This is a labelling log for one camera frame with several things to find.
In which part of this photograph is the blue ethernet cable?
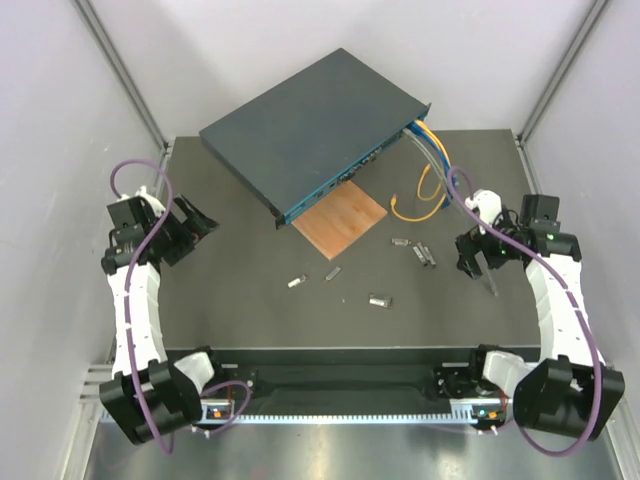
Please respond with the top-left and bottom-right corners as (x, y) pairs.
(405, 124), (457, 209)

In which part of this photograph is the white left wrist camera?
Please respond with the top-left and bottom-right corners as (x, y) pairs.
(135, 185), (165, 218)

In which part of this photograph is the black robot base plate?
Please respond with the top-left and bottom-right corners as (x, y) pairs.
(205, 347), (500, 417)

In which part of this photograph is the yellow ethernet cable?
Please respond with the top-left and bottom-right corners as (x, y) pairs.
(389, 118), (452, 223)

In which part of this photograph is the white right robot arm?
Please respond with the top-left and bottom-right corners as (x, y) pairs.
(455, 189), (625, 443)

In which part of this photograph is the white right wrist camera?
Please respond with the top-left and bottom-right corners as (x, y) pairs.
(465, 189), (502, 226)

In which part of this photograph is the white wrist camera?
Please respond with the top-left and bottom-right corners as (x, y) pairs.
(135, 185), (165, 218)
(465, 189), (502, 226)

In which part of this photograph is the silver transceiver module bottom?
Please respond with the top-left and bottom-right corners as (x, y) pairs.
(368, 294), (393, 309)

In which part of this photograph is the grey ethernet cable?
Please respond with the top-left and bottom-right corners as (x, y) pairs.
(402, 134), (500, 297)

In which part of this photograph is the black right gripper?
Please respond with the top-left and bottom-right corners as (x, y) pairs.
(455, 205), (521, 279)

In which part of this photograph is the dark blue network switch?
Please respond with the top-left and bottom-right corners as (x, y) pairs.
(199, 48), (430, 228)

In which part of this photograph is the dark transceiver module pair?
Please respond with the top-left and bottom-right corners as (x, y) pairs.
(413, 242), (436, 268)

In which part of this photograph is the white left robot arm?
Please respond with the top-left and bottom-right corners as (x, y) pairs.
(99, 188), (227, 445)

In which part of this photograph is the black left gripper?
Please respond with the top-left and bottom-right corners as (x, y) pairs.
(144, 194), (218, 265)

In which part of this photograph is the grey slotted cable duct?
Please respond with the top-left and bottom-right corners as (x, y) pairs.
(99, 397), (506, 426)

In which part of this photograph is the wooden board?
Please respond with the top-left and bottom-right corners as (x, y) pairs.
(292, 181), (387, 260)

